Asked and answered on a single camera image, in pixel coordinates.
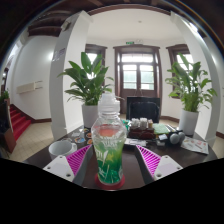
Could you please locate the clear bottle with green label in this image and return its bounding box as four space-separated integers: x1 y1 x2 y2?
90 92 128 187

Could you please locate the black chair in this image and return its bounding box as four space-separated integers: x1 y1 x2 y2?
125 96 162 124

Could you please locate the green cloth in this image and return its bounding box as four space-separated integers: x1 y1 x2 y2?
152 123 172 135

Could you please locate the leafy plant in white pot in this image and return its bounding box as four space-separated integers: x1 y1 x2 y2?
57 51 115 129
164 53 218 137

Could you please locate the red carpeted staircase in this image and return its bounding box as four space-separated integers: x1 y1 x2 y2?
9 103 33 141

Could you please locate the brown framed window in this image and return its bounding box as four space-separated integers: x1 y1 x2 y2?
166 43 194 73
84 43 108 73

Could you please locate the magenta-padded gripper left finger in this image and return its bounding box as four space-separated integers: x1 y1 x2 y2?
42 144 95 186

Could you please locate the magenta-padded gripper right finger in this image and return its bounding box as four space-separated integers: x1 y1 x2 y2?
133 144 184 186

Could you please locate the small green plant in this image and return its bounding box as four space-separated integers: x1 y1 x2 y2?
0 90 11 104

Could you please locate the printed paper leaflet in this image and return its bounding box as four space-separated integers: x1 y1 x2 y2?
180 135 210 155

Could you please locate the grey dumbbell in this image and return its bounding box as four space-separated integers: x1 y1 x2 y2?
168 130 186 145

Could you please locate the white wall box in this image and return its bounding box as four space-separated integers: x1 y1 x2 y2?
16 79 44 95

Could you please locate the green package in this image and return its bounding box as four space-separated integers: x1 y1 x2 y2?
121 119 132 132

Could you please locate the dark tray with small jars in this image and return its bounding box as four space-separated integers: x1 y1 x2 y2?
128 117 156 140

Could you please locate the brown wooden double door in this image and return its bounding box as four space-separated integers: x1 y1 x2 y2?
113 44 163 114

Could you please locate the white mug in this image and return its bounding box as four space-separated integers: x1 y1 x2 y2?
48 139 78 161

